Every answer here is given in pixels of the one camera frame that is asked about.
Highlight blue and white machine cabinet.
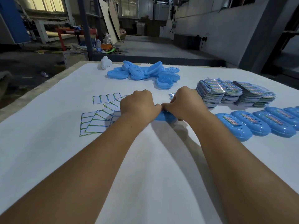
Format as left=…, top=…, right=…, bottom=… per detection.
left=0, top=0, right=31, bottom=44

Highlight small white plastic figure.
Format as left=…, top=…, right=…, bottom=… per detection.
left=100, top=56, right=112, bottom=70

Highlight pale wooden crate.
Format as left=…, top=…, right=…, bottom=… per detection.
left=62, top=51, right=88, bottom=69

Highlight thin dark steel post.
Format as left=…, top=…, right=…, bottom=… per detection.
left=93, top=0, right=103, bottom=41

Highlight fanned backing sheets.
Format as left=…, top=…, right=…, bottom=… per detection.
left=96, top=95, right=128, bottom=121

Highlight green-edged sticker sheet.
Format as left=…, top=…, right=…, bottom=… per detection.
left=93, top=92, right=122, bottom=105

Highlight brown leaning board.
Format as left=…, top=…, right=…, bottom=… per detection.
left=109, top=0, right=121, bottom=41

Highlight black box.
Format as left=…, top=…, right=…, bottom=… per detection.
left=173, top=34, right=201, bottom=50

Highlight person's right forearm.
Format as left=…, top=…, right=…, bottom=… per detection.
left=194, top=112, right=299, bottom=224

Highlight white metal workbench frame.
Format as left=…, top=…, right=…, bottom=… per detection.
left=28, top=16, right=75, bottom=44

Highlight grey slanted pillar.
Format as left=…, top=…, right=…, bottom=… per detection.
left=238, top=0, right=290, bottom=74

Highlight pile of blue soap dishes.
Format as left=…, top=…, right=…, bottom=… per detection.
left=107, top=60, right=181, bottom=89

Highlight wooden pallet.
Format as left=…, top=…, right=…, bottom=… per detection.
left=0, top=71, right=12, bottom=91

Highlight person's left hand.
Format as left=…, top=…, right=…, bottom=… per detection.
left=119, top=90, right=162, bottom=132

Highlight wide window with grid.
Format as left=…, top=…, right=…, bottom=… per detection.
left=119, top=0, right=138, bottom=18

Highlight pale leaning plywood board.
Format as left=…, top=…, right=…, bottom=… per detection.
left=98, top=0, right=118, bottom=44

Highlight person's left forearm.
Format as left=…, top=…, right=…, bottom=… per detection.
left=0, top=114, right=143, bottom=224

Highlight thick dark steel post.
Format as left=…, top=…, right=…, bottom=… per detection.
left=77, top=0, right=94, bottom=61

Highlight red metal table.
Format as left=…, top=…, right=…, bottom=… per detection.
left=57, top=27, right=97, bottom=51

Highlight stacks of colourful sticker sheets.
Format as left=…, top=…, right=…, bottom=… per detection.
left=196, top=78, right=277, bottom=110

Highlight person's right hand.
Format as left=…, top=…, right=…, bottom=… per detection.
left=161, top=86, right=212, bottom=124

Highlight silver machine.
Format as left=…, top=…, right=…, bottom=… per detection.
left=153, top=0, right=172, bottom=21

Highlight large bright window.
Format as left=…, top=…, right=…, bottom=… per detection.
left=24, top=0, right=65, bottom=12

